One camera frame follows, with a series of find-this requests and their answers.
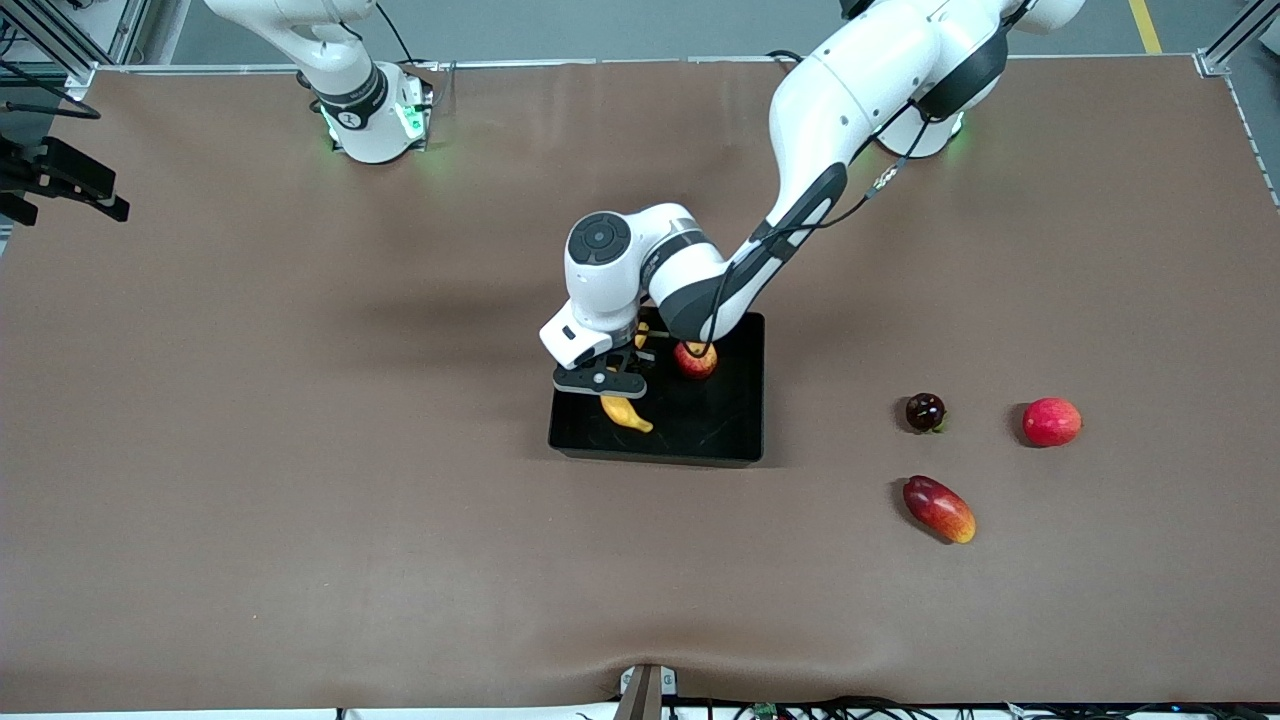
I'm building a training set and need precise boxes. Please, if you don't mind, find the red yellow striped apple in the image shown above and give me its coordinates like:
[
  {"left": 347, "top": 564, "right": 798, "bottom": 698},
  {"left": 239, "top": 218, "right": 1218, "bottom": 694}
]
[{"left": 673, "top": 340, "right": 719, "bottom": 381}]

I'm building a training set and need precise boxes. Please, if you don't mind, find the yellow banana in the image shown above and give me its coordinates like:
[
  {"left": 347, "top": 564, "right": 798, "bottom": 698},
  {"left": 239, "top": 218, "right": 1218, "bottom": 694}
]
[{"left": 600, "top": 322, "right": 655, "bottom": 434}]

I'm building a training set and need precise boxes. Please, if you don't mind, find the black plastic box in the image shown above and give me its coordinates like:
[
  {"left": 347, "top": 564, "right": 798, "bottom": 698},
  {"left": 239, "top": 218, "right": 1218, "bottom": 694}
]
[{"left": 548, "top": 310, "right": 766, "bottom": 468}]

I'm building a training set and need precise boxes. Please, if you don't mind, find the brown table mat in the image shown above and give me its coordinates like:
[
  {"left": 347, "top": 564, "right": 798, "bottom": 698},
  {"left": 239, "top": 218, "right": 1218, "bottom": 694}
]
[{"left": 0, "top": 55, "right": 1280, "bottom": 713}]

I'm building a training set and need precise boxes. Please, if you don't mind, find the dark purple mangosteen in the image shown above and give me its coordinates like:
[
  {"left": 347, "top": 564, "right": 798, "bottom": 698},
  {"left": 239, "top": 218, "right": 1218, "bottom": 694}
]
[{"left": 905, "top": 392, "right": 948, "bottom": 435}]

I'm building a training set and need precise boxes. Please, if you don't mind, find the red yellow mango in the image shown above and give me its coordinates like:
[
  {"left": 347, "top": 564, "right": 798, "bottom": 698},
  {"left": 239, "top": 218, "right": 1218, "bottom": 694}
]
[{"left": 902, "top": 475, "right": 977, "bottom": 545}]

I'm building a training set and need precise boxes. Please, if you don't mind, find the red peach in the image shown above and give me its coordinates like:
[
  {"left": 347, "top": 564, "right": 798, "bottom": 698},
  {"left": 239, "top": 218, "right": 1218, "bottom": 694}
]
[{"left": 1022, "top": 397, "right": 1083, "bottom": 448}]

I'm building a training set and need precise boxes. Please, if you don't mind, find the aluminium frame profile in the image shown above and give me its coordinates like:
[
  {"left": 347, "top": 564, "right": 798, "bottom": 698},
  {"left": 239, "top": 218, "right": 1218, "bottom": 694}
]
[
  {"left": 1195, "top": 0, "right": 1280, "bottom": 77},
  {"left": 0, "top": 0, "right": 151, "bottom": 96}
]

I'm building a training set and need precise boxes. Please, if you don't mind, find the black right arm base cable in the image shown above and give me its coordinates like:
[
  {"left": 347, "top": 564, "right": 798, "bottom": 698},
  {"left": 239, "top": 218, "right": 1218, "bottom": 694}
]
[{"left": 375, "top": 0, "right": 416, "bottom": 66}]

